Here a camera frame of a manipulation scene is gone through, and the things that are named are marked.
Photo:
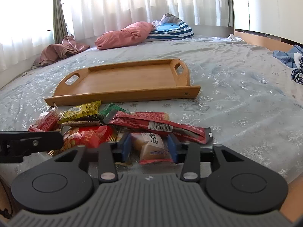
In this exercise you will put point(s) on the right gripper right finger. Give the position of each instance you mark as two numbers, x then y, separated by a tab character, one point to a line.
187	153

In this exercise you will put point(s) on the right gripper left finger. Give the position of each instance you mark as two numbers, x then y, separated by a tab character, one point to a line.
111	152

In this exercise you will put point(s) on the long red snack bar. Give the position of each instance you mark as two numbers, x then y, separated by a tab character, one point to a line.
183	132

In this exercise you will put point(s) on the red peanut bag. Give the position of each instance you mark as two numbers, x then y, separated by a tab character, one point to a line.
91	137

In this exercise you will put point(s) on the red cracker packet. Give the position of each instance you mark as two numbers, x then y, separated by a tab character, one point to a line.
47	121

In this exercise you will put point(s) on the beige cake packet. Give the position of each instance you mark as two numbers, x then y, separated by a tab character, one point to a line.
151	148

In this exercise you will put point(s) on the green snack packet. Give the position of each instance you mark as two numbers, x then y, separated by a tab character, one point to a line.
110	107

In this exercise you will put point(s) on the small red wafer packet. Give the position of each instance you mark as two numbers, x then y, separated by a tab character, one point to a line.
153	115

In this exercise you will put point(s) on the yellow snack packet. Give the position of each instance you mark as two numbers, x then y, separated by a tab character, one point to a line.
80	111

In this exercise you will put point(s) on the brown open wrapper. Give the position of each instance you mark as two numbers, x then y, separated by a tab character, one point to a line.
88	121

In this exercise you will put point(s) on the grey snowflake bed sheet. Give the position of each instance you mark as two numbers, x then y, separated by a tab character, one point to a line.
247	96

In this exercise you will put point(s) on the wooden serving tray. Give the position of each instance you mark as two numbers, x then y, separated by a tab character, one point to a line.
158	79

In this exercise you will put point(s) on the mauve crumpled cloth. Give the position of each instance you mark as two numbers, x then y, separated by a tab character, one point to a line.
55	52

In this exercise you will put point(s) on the olive drape curtain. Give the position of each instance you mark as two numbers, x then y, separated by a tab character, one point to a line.
59	25

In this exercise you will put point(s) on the white sheer curtain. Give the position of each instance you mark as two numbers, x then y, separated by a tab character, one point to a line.
27	25

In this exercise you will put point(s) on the white crumpled tissue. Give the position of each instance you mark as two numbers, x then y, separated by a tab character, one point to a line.
236	39

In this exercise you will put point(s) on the pink pillow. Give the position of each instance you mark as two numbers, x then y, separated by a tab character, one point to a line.
128	36

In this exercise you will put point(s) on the blue striped pillow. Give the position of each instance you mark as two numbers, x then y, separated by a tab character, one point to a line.
169	27

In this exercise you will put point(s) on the blue clothes pile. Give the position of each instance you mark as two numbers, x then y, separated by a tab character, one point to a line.
293	60

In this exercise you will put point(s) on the wooden bed frame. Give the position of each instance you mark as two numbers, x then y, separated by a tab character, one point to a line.
265	40

